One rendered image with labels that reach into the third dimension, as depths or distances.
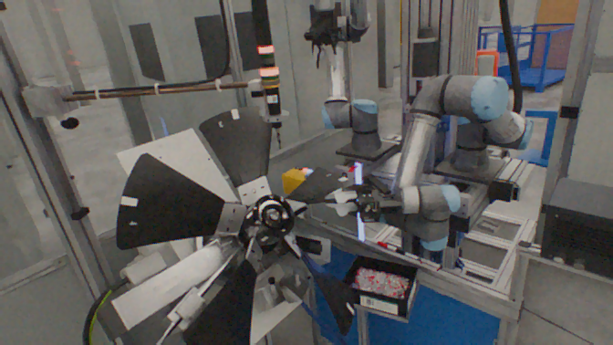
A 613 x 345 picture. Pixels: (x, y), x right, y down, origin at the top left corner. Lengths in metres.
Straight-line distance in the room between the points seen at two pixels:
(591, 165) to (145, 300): 2.32
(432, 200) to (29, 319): 1.39
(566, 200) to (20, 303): 1.64
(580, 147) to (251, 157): 1.97
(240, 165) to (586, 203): 0.85
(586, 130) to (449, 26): 1.14
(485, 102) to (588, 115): 1.45
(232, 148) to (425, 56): 0.93
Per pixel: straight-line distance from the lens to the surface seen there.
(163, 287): 0.98
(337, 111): 1.73
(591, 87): 2.45
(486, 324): 1.38
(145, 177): 0.90
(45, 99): 1.19
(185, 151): 1.26
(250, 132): 1.06
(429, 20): 1.72
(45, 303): 1.62
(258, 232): 0.92
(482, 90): 1.08
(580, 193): 1.05
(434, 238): 1.09
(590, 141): 2.53
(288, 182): 1.51
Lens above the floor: 1.70
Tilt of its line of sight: 24 degrees down
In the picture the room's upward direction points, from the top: 7 degrees counter-clockwise
